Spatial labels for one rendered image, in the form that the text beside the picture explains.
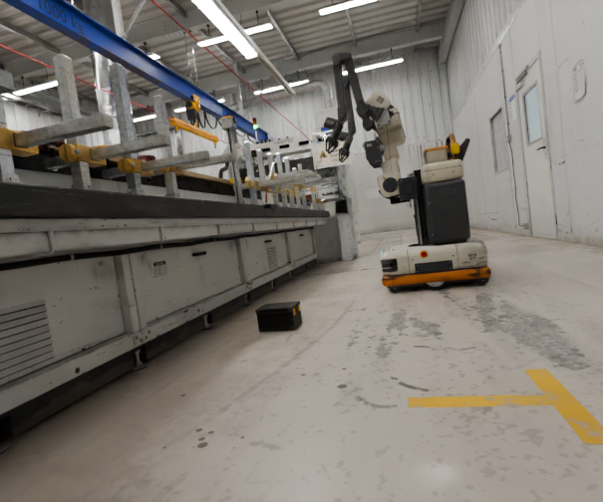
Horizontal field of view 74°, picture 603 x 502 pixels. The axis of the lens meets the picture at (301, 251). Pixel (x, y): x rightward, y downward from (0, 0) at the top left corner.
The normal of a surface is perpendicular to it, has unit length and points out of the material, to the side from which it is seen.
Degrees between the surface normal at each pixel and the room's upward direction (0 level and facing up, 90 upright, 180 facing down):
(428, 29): 90
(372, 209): 90
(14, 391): 90
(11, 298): 90
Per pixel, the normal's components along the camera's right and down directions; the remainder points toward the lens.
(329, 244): -0.24, 0.08
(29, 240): 0.96, -0.11
